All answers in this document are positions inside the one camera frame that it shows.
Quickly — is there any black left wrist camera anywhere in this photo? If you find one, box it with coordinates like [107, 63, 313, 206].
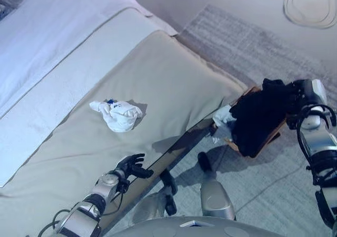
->
[115, 178, 130, 196]

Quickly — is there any black garment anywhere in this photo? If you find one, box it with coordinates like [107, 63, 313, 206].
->
[229, 78, 296, 158]

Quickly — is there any beige oval floor mat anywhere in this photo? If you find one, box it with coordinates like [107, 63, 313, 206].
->
[282, 0, 337, 30]

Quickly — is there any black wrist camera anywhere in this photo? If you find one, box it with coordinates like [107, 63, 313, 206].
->
[286, 110, 301, 130]
[115, 178, 130, 196]

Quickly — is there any silver left robot leg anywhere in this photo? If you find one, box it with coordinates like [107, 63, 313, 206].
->
[131, 168, 179, 220]

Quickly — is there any silver right robot leg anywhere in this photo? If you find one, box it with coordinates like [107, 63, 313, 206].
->
[196, 151, 237, 221]

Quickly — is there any pale folded blanket band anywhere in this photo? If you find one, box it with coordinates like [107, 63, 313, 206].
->
[0, 7, 177, 188]

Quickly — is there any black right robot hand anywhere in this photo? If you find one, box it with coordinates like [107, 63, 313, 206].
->
[286, 81, 306, 114]

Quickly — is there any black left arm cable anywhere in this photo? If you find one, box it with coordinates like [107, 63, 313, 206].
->
[38, 207, 70, 237]

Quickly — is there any plain white garment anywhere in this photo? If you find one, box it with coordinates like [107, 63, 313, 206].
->
[212, 103, 238, 145]

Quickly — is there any grey textured rug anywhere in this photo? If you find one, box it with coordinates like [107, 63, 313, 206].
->
[100, 4, 337, 237]

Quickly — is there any white duvet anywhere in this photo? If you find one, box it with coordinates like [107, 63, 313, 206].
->
[0, 0, 155, 108]

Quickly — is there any silver robot leg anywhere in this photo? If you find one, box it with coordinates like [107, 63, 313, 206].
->
[196, 151, 237, 221]
[131, 168, 179, 220]

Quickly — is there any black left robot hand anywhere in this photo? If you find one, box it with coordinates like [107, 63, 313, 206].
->
[115, 153, 154, 180]

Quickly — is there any white garment with blue print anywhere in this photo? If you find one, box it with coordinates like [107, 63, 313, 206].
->
[88, 98, 143, 133]

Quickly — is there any wooden laundry basket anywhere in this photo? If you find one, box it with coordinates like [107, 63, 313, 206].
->
[211, 85, 288, 159]

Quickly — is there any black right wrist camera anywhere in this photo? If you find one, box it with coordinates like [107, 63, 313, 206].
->
[286, 110, 301, 130]

